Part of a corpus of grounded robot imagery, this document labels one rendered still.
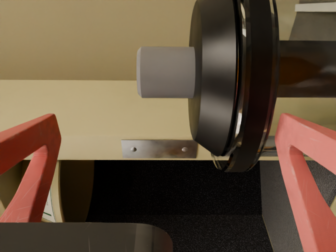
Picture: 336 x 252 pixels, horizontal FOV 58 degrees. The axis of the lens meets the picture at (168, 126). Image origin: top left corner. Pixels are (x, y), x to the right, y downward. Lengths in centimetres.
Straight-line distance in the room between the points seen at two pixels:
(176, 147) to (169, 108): 5
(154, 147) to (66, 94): 12
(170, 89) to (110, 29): 54
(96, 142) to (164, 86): 14
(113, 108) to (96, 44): 40
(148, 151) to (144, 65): 14
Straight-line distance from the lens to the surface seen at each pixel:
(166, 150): 29
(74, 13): 70
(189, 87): 16
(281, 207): 51
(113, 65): 72
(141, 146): 28
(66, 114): 32
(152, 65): 16
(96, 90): 36
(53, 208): 40
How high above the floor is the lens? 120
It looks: 1 degrees down
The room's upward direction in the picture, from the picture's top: 90 degrees counter-clockwise
